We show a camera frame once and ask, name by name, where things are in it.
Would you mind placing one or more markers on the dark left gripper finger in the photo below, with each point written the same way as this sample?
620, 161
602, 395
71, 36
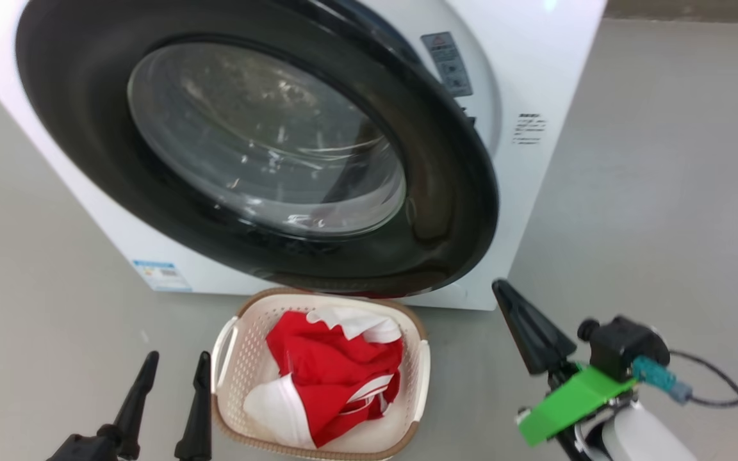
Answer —
138, 410
201, 416

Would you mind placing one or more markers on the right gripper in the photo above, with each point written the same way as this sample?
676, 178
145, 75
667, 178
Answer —
564, 379

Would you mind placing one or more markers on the red garment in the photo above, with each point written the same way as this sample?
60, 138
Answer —
318, 352
337, 416

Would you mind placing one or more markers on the black glass washing machine door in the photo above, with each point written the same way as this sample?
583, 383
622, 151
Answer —
87, 128

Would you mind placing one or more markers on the cream laundry basket brown rim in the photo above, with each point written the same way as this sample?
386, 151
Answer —
241, 358

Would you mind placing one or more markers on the white washing machine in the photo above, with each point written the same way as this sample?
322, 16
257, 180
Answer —
535, 192

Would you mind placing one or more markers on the blue white energy label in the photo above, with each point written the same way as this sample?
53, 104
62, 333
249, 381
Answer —
162, 276

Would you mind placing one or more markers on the grey warning sticker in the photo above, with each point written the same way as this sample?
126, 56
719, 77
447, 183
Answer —
447, 64

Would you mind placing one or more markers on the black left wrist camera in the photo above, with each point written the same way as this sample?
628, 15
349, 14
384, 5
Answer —
81, 448

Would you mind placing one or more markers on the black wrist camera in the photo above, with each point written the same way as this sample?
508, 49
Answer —
625, 346
81, 448

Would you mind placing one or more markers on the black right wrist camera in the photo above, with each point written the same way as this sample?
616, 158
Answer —
625, 346

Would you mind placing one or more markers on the teal right camera connector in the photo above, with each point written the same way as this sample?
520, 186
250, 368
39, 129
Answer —
657, 378

